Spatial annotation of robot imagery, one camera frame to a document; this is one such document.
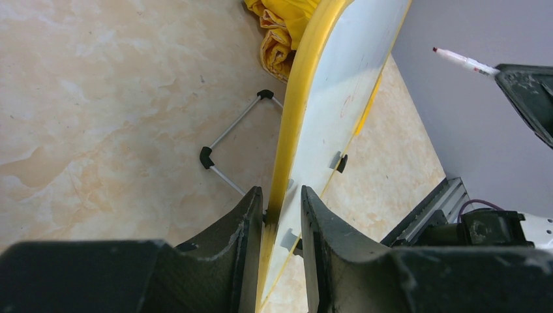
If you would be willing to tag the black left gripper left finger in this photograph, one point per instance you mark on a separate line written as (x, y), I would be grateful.
(214, 271)

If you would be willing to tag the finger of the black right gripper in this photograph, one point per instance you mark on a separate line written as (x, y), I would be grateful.
(529, 90)

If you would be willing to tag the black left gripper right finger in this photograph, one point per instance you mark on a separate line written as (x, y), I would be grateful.
(346, 271)

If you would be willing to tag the red capped white marker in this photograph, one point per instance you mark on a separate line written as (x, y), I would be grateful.
(466, 62)

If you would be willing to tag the yellow framed whiteboard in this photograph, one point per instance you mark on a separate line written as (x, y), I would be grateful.
(335, 72)

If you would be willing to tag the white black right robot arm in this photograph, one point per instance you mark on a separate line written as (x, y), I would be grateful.
(491, 226)

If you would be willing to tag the yellow zippered fabric pouch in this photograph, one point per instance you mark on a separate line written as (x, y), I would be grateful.
(284, 22)

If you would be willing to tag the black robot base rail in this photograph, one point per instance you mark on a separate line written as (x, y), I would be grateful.
(440, 207)

